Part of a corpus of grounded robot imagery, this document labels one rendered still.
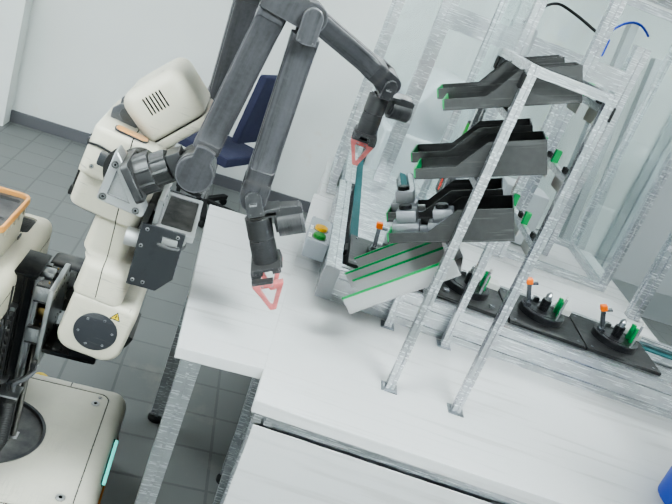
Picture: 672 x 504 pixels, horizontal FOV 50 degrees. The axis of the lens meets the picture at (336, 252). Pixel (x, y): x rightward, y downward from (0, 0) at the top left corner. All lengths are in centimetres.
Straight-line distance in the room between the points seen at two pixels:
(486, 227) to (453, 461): 51
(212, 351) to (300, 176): 369
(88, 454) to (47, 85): 349
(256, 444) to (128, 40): 386
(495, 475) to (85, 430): 119
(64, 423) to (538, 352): 138
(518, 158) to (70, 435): 144
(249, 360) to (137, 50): 369
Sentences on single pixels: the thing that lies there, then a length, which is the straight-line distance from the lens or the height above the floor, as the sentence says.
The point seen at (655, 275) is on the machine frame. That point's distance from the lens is 303.
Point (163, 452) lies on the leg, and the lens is 181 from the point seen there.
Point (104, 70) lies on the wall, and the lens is 517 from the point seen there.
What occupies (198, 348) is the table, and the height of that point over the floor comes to 86.
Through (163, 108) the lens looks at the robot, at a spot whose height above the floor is 130.
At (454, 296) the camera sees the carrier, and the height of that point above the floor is 97.
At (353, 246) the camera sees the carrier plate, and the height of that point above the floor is 97.
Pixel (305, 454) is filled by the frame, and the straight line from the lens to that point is 159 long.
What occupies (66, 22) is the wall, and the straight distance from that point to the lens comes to 518.
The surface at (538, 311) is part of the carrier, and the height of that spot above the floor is 99.
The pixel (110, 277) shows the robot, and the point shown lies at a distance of 177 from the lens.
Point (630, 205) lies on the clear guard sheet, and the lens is 329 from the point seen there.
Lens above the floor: 171
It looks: 21 degrees down
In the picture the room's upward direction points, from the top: 21 degrees clockwise
